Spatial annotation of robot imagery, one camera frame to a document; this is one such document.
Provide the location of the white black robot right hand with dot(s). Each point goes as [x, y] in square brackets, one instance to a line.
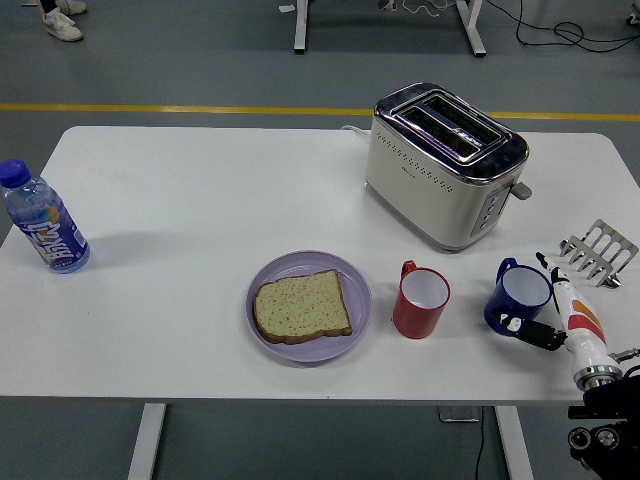
[582, 330]

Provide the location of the blue enamel cup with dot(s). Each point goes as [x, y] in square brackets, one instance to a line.
[505, 305]

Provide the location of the red enamel cup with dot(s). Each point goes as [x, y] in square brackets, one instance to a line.
[415, 320]

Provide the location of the bread slice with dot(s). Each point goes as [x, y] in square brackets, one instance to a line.
[300, 307]

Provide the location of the white background desk leg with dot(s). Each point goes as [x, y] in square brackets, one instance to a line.
[472, 30]
[300, 30]

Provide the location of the black table control panel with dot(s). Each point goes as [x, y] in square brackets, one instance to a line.
[577, 413]

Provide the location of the silver metal toast rack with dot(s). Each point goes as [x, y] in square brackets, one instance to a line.
[607, 245]

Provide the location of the white table leg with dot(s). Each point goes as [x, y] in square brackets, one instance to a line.
[147, 440]
[515, 445]

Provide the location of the grey box under table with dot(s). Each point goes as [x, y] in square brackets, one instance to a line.
[457, 414]

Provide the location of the cream chrome toaster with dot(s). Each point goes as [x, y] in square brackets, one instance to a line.
[425, 200]

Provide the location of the purple round plate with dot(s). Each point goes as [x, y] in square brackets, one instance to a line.
[300, 352]

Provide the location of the white chair caster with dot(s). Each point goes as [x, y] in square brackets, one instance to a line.
[634, 19]

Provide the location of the white paper scrap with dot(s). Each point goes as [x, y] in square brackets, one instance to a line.
[286, 8]

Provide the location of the blue-capped plastic water bottle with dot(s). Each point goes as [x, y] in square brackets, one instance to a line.
[50, 235]

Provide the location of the person with white shoes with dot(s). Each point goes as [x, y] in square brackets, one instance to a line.
[62, 25]

